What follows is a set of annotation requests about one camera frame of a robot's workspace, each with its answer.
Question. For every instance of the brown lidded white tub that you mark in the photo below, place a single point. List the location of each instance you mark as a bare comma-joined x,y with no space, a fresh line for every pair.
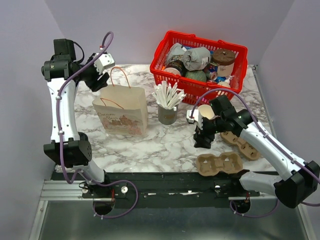
224,59

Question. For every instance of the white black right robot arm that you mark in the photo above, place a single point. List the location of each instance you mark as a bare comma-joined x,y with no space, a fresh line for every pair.
297,179

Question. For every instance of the white pump bottle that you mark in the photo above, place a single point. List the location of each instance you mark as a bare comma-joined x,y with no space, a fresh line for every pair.
225,81

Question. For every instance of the black mounting base rail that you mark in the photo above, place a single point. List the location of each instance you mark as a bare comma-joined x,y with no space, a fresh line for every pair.
160,190

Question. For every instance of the red plastic shopping basket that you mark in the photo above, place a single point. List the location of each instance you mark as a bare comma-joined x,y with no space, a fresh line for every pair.
195,89

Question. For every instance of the grey wrapped bundle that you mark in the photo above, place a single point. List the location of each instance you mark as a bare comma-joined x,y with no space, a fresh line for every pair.
196,59

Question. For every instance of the white wrapped straws bundle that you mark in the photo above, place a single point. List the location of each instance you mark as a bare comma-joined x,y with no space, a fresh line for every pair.
167,95

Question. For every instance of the dark printed paper cup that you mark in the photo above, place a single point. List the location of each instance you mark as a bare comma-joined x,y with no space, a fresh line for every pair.
176,66

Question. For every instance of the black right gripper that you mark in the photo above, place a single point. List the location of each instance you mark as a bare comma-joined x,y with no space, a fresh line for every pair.
199,136

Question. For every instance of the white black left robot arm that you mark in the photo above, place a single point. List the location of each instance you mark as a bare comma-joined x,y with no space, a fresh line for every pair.
69,148

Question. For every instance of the red blue drink can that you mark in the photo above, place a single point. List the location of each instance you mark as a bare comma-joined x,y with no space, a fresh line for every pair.
211,72

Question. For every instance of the grey straw holder cup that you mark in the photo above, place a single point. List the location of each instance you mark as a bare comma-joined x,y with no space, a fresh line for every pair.
167,116

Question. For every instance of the brown cardboard cup carrier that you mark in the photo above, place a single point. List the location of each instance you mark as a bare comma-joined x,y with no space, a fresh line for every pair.
247,150

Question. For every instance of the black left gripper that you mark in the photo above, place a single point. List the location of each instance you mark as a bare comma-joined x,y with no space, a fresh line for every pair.
101,82

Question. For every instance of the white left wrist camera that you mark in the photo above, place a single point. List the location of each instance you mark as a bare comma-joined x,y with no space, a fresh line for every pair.
104,62

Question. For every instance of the cream printed paper bag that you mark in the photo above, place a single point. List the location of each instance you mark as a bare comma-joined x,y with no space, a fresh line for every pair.
122,110

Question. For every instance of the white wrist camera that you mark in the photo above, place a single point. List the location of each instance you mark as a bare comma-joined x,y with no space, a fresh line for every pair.
104,62
195,118

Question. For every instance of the green textured ball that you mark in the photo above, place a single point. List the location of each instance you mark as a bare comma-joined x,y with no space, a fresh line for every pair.
197,75

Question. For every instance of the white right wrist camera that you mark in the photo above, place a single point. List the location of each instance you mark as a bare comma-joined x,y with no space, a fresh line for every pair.
195,118

